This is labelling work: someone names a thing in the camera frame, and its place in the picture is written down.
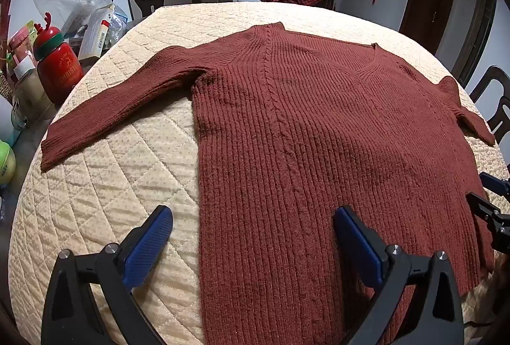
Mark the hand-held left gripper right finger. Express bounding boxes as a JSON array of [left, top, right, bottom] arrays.
[[334, 205, 465, 345]]

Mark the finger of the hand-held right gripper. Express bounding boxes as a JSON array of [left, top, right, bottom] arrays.
[[478, 171, 510, 206], [466, 191, 510, 252]]

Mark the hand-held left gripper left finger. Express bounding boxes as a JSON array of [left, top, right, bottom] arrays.
[[41, 205, 174, 345]]

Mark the reddish brown knit sweater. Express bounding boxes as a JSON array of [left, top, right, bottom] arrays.
[[40, 21, 497, 345]]

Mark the cream quilted blanket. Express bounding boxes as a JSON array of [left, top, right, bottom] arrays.
[[8, 1, 510, 345]]

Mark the grey framed door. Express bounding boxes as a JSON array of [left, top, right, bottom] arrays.
[[452, 0, 497, 87]]

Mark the green ball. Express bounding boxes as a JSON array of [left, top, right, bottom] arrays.
[[0, 140, 17, 185]]

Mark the glass jar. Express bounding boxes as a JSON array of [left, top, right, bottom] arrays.
[[12, 58, 54, 129]]

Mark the red bottle with antlers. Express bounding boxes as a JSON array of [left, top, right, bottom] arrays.
[[33, 11, 84, 104]]

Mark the white carton box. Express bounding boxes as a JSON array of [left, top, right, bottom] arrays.
[[77, 4, 116, 67]]

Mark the blue printed plastic packet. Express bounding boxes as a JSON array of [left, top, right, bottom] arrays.
[[111, 6, 130, 35]]

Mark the pink printed container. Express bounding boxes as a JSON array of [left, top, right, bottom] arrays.
[[8, 22, 38, 67]]

